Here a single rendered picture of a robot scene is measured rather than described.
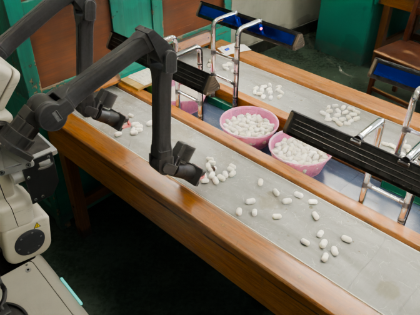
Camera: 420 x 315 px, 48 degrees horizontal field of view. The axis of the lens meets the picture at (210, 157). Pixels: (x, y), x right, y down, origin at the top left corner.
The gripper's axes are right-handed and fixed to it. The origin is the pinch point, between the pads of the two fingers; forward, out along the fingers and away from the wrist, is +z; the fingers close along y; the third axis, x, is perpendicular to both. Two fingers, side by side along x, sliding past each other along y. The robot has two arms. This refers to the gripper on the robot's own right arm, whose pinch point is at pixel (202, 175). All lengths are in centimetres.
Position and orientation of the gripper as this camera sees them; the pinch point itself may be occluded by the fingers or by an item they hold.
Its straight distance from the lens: 178.9
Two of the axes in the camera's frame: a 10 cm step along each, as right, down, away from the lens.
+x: -4.4, 8.9, 0.9
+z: 5.3, 1.8, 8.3
